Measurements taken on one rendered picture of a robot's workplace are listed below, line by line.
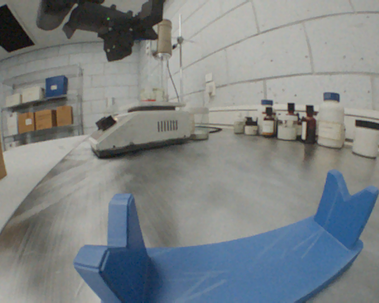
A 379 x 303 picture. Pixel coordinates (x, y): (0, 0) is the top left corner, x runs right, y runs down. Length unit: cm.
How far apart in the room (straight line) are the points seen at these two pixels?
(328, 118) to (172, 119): 35
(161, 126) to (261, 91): 51
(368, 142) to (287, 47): 47
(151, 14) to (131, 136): 22
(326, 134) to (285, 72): 34
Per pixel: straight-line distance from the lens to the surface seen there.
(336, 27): 68
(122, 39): 30
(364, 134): 38
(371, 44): 65
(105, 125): 29
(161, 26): 90
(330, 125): 41
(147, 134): 28
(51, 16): 30
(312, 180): 17
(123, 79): 288
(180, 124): 32
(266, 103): 52
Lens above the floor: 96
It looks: 13 degrees down
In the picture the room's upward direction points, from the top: 1 degrees counter-clockwise
